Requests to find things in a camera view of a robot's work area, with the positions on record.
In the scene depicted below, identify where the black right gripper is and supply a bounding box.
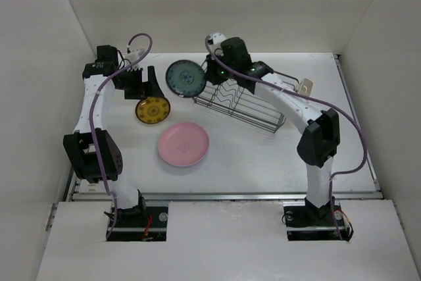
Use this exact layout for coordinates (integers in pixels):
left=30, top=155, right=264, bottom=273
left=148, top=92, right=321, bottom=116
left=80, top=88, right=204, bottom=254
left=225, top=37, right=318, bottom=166
left=205, top=49, right=237, bottom=85

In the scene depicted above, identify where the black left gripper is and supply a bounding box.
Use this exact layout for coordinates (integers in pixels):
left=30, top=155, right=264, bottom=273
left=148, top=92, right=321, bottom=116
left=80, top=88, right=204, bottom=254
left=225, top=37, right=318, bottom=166
left=116, top=66, right=163, bottom=100

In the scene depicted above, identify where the yellow patterned small plate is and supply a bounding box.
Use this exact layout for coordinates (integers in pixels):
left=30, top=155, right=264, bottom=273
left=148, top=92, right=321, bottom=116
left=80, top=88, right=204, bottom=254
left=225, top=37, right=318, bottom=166
left=135, top=97, right=171, bottom=125

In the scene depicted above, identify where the grey wire dish rack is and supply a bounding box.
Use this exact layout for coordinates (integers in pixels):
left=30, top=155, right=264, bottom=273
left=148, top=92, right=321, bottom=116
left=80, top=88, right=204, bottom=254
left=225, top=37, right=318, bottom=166
left=193, top=79, right=286, bottom=133

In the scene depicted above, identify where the teal patterned small plate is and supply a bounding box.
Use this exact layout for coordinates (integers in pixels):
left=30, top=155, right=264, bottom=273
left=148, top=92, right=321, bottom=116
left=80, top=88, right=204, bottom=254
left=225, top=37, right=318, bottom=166
left=165, top=60, right=207, bottom=98

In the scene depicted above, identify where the pink plate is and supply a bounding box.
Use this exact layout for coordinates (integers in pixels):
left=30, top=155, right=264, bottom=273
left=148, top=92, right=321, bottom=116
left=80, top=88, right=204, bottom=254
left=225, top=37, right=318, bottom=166
left=157, top=122, right=210, bottom=167

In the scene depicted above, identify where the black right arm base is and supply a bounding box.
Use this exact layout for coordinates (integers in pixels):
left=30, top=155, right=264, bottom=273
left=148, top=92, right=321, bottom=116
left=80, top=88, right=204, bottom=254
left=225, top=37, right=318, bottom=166
left=282, top=203, right=354, bottom=242

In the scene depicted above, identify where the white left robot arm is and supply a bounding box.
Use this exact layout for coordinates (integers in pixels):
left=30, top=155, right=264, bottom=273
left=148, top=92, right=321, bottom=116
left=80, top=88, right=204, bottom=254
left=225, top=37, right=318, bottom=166
left=63, top=45, right=165, bottom=203

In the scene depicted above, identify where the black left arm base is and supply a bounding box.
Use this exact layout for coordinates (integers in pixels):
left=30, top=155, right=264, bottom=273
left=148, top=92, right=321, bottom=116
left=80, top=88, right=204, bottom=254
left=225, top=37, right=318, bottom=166
left=105, top=195, right=169, bottom=242

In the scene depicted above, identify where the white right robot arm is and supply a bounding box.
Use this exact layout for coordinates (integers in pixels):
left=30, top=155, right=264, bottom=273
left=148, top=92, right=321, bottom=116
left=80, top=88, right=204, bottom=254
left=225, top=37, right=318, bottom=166
left=165, top=33, right=340, bottom=224

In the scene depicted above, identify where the beige cutlery holder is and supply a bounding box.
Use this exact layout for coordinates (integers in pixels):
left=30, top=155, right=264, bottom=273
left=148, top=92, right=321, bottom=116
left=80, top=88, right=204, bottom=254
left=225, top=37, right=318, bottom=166
left=295, top=78, right=313, bottom=97

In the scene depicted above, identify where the white front cover board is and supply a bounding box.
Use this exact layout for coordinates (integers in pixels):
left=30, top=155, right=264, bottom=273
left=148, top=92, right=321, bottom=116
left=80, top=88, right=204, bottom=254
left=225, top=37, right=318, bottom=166
left=37, top=200, right=419, bottom=280

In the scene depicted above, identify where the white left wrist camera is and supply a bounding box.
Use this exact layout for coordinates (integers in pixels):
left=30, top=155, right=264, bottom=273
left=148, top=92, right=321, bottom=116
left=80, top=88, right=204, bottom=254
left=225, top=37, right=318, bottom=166
left=124, top=49, right=145, bottom=72

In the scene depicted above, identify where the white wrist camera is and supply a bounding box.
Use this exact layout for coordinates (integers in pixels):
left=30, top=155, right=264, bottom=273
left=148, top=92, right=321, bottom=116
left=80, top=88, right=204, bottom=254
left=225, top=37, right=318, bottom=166
left=205, top=32, right=227, bottom=52
left=124, top=49, right=145, bottom=72

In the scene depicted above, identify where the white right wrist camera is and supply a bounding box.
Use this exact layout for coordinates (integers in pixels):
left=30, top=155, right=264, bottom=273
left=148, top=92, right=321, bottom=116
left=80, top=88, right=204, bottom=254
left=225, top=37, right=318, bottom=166
left=205, top=32, right=227, bottom=52

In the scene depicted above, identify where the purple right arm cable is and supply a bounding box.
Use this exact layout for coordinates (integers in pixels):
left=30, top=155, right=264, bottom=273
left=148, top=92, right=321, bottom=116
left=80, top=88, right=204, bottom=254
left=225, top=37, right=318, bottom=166
left=205, top=34, right=368, bottom=241

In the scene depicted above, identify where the aluminium side rail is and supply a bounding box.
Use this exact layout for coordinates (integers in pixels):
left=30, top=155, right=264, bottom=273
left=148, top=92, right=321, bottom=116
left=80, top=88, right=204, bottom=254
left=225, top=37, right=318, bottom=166
left=44, top=55, right=112, bottom=232

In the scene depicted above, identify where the aluminium table edge rail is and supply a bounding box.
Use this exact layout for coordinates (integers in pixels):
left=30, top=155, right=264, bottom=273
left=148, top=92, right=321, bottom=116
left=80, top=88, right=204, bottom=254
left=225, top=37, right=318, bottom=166
left=63, top=191, right=384, bottom=201

